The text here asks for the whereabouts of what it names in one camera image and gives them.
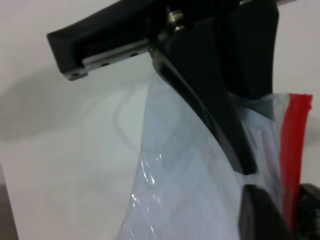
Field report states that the clear zip bag red zipper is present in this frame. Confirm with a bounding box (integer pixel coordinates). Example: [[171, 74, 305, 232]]
[[122, 72, 314, 240]]

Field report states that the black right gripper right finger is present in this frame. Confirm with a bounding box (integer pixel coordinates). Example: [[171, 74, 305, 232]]
[[296, 183, 320, 240]]

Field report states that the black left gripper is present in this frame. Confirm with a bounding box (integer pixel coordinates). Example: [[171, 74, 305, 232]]
[[46, 0, 278, 81]]

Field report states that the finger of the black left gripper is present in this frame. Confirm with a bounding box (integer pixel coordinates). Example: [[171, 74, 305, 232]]
[[219, 4, 280, 101], [149, 22, 258, 176]]

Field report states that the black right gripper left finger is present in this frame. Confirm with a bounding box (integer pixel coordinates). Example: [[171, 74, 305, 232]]
[[238, 184, 293, 240]]

